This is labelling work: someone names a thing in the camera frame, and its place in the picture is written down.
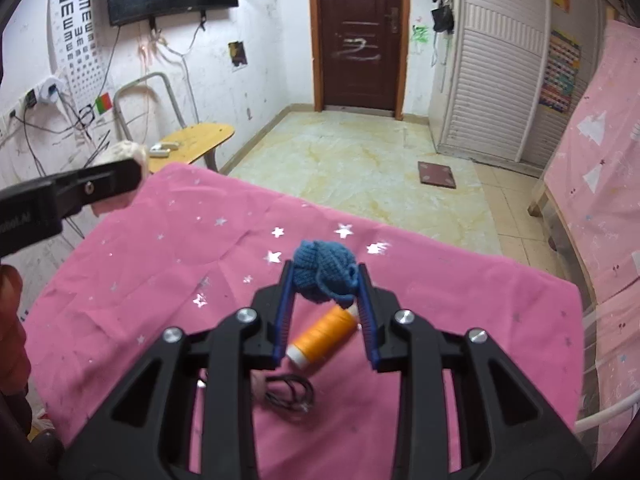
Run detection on wooden seat metal chair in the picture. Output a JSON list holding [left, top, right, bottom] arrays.
[[112, 72, 236, 174]]

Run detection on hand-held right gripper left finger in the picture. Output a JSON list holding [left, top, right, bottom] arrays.
[[57, 260, 296, 480]]

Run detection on small black hanging bag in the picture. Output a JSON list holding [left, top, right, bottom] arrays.
[[432, 4, 455, 34]]

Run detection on dark brown door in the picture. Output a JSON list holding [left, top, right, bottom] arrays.
[[307, 0, 412, 121]]

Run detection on white metal rail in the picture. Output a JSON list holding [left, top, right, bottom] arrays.
[[574, 402, 640, 434]]

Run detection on colourful grid wall poster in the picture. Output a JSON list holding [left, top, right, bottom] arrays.
[[539, 30, 583, 115]]

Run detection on pink printed bed sheet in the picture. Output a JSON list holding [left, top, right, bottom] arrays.
[[542, 22, 640, 466]]

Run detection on wooden bed frame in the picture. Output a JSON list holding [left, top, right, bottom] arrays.
[[527, 180, 601, 311]]

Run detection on orange thread spool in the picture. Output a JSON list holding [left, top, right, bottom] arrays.
[[286, 305, 361, 367]]

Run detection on black hair ties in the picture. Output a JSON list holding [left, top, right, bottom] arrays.
[[262, 375, 317, 414]]

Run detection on brown floor mat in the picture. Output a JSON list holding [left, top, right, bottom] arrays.
[[417, 161, 458, 190]]

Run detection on pink star tablecloth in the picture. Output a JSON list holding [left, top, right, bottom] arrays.
[[22, 162, 586, 480]]

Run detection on white wall charger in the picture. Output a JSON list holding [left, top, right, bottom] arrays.
[[39, 76, 66, 106]]

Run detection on tangled black wall cables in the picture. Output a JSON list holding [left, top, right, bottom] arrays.
[[15, 102, 112, 163]]

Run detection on white ribbed sock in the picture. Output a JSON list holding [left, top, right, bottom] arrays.
[[92, 141, 151, 216]]

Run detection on person's left hand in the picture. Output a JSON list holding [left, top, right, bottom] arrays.
[[0, 265, 31, 396]]

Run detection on white louvred wardrobe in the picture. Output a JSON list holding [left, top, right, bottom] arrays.
[[430, 0, 608, 172]]

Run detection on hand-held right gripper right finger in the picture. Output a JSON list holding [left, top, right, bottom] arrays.
[[356, 262, 593, 480]]

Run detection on white eye chart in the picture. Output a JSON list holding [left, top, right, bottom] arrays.
[[47, 0, 109, 111]]

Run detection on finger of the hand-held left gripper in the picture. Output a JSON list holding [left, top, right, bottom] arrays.
[[54, 159, 143, 221]]

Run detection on blue yarn ball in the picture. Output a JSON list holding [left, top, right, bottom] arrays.
[[292, 240, 359, 307]]

